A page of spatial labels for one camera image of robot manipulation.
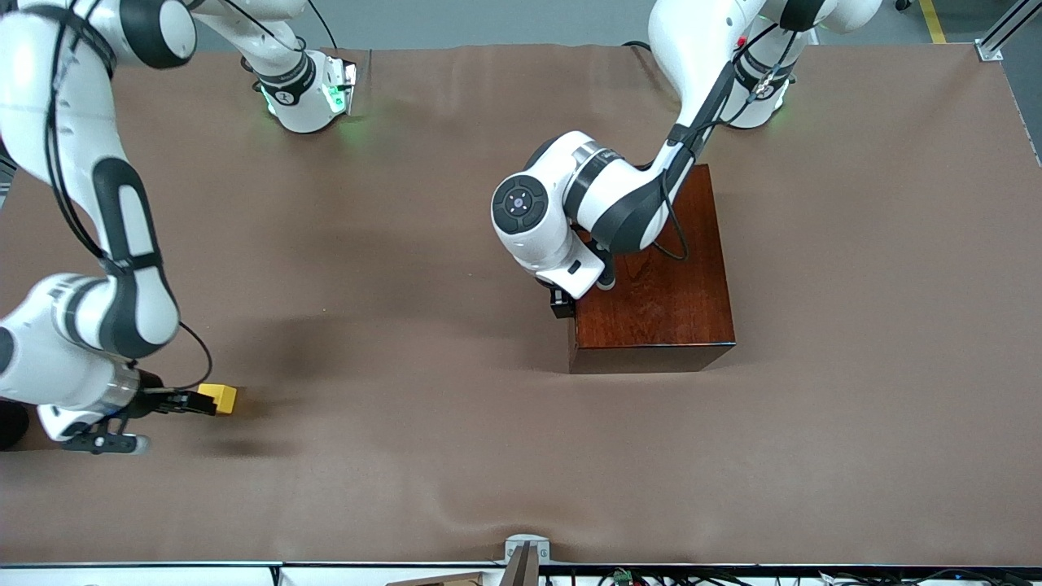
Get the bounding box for yellow block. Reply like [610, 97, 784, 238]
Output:
[198, 383, 239, 417]

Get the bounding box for black round object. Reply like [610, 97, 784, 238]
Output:
[0, 400, 30, 451]

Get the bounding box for dark brown wooden cabinet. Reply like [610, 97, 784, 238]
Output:
[570, 163, 737, 375]

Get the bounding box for brown table cloth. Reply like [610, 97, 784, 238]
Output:
[0, 45, 1042, 566]

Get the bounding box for light wooden board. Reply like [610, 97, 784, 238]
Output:
[385, 571, 487, 586]

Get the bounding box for white table edge rail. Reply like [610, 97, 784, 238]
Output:
[0, 562, 1042, 586]

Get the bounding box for grey clamp bracket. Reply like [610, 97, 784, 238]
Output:
[504, 533, 551, 564]

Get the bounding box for grey metal post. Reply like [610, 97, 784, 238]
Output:
[498, 544, 541, 586]

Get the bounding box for tangled black cables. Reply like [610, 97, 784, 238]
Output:
[544, 567, 1042, 586]

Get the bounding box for aluminium profile with bracket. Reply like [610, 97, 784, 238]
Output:
[975, 0, 1042, 63]

